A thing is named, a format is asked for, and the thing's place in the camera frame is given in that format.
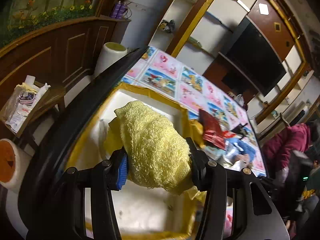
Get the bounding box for dark wooden cabinet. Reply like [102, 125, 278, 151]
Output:
[1, 15, 129, 105]

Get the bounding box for yellow snack packet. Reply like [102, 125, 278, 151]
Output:
[189, 119, 205, 149]

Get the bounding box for red foil pouch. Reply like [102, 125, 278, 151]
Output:
[199, 109, 226, 150]

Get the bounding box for yellow rimmed white tray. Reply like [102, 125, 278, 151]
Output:
[66, 82, 206, 239]

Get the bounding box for black small gadget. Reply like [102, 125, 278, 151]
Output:
[231, 124, 248, 140]

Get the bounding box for blue knitted cloth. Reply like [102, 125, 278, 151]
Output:
[226, 138, 256, 164]

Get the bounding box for orange topped white stool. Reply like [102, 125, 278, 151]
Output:
[0, 139, 31, 194]

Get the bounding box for white plastic bag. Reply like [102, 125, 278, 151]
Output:
[234, 94, 245, 107]

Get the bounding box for patterned plastic tablecloth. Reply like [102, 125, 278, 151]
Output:
[122, 47, 267, 177]

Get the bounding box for purple bottles on cabinet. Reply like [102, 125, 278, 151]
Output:
[111, 1, 126, 19]

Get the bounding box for black flat television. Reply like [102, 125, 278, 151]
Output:
[219, 16, 286, 96]

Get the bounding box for yellow fluffy towel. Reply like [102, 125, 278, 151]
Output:
[104, 101, 206, 202]

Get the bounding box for person in magenta jacket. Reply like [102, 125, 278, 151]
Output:
[261, 120, 319, 187]

